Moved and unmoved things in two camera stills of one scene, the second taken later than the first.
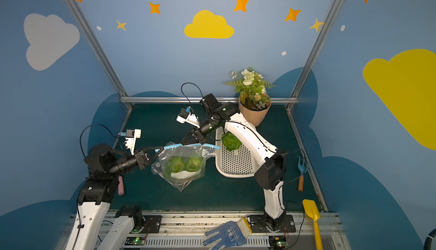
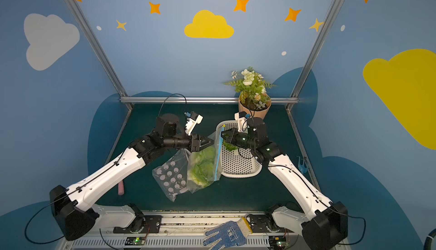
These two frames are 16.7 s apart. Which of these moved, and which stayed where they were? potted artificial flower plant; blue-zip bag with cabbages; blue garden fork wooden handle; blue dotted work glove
Moved: blue-zip bag with cabbages
Stayed: blue garden fork wooden handle; blue dotted work glove; potted artificial flower plant
